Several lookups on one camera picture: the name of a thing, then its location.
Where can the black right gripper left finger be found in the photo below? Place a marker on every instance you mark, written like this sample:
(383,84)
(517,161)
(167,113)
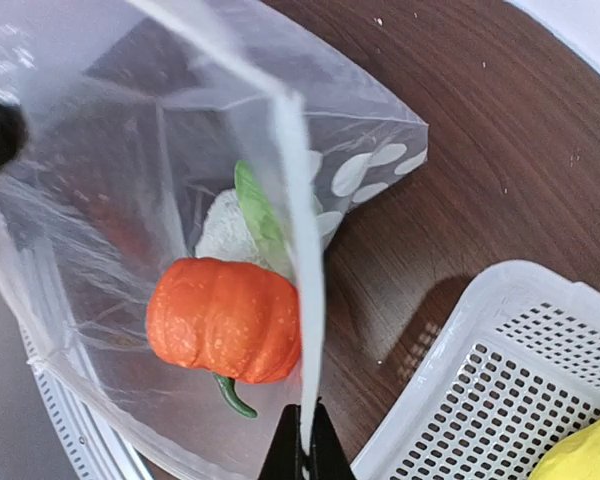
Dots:
(282,461)

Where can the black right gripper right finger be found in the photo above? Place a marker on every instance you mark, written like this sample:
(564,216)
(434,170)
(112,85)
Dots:
(326,458)

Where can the orange toy pumpkin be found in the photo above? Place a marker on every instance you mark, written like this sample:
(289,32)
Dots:
(236,320)

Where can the clear polka dot zip bag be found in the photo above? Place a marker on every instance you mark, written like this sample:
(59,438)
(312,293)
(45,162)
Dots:
(131,117)

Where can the white toy cauliflower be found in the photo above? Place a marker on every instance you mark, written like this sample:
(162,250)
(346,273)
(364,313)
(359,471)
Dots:
(240,225)

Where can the yellow toy lemon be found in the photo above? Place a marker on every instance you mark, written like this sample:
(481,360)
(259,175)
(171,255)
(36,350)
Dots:
(575,457)

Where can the white perforated plastic basket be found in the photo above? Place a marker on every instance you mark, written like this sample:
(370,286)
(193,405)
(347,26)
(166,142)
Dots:
(515,369)

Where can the front aluminium rail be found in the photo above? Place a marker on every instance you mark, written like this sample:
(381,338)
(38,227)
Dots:
(46,432)

